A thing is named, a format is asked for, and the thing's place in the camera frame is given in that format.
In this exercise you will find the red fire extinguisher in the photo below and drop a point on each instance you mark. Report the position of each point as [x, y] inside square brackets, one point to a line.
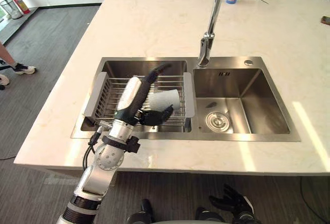
[20, 0]

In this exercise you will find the stainless steel double sink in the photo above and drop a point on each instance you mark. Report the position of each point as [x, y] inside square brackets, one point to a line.
[185, 97]

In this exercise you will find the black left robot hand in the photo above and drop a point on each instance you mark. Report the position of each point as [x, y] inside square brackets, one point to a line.
[132, 97]

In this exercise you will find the chrome kitchen faucet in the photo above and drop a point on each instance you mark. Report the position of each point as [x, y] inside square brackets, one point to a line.
[210, 21]

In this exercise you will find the white shoe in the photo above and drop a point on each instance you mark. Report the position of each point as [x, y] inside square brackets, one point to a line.
[3, 81]

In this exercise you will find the person's leg with sneaker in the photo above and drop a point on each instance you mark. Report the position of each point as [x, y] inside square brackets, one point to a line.
[13, 61]

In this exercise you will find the thin metal pen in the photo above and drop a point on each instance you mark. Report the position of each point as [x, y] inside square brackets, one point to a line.
[262, 0]

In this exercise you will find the white paper cup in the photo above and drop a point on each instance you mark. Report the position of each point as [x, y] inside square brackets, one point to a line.
[165, 100]

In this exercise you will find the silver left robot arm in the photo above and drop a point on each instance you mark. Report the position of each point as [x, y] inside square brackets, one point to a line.
[103, 167]

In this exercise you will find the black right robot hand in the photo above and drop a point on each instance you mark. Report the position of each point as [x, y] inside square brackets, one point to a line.
[233, 199]

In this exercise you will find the round sink drain strainer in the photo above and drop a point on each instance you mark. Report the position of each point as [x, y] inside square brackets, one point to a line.
[217, 122]

